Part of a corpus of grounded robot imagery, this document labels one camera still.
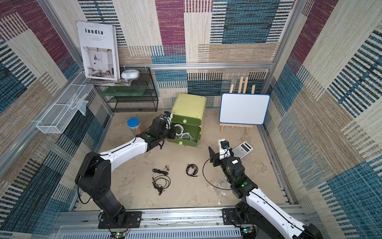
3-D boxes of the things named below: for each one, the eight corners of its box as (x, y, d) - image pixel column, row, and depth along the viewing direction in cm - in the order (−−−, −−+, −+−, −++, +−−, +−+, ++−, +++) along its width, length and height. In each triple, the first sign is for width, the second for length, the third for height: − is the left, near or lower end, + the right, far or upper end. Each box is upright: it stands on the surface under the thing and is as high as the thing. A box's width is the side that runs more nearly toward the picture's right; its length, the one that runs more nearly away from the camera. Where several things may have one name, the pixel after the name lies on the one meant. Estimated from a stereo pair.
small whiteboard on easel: (241, 146, 100) (256, 114, 77) (214, 125, 112) (219, 92, 88) (260, 127, 111) (278, 94, 87) (233, 110, 122) (243, 76, 98)
